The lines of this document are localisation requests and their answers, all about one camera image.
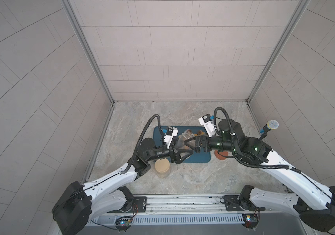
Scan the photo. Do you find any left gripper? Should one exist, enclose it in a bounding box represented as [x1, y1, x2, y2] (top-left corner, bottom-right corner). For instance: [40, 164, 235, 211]
[143, 137, 190, 166]

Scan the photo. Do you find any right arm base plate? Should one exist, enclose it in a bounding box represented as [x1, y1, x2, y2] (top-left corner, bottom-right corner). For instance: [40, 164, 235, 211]
[220, 195, 265, 212]

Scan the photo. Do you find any circuit board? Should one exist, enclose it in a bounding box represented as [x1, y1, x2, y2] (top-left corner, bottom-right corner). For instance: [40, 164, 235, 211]
[242, 214, 259, 229]
[115, 216, 133, 231]

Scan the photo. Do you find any clear cookie jar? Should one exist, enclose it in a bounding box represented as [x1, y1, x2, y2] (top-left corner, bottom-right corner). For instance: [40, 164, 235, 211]
[175, 129, 195, 149]

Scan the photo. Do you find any left circuit board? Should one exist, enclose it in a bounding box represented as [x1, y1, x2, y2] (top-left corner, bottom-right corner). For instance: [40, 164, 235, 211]
[115, 216, 133, 231]

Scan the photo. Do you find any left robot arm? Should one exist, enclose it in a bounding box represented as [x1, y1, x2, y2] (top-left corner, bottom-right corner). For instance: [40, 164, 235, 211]
[52, 138, 197, 235]

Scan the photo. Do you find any right circuit board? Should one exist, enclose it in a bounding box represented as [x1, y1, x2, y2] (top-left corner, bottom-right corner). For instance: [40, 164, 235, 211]
[242, 214, 259, 229]

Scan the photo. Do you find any blue tray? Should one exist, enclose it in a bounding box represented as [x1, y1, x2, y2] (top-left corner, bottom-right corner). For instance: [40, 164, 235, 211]
[152, 126, 211, 163]

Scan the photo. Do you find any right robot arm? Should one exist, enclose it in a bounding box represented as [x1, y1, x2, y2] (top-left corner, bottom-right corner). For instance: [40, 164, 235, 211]
[184, 119, 335, 233]

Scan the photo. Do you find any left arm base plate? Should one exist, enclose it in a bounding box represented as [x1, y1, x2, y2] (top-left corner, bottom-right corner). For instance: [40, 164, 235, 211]
[118, 196, 147, 213]

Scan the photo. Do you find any beige lid jar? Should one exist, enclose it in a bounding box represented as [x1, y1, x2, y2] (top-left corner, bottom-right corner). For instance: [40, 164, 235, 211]
[155, 159, 170, 178]

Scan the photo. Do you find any aluminium rail frame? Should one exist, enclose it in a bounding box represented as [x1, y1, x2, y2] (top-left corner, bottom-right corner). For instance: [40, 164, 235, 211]
[86, 194, 310, 233]

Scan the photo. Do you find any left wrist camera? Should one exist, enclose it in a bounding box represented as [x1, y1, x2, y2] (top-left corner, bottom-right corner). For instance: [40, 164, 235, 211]
[163, 126, 178, 149]

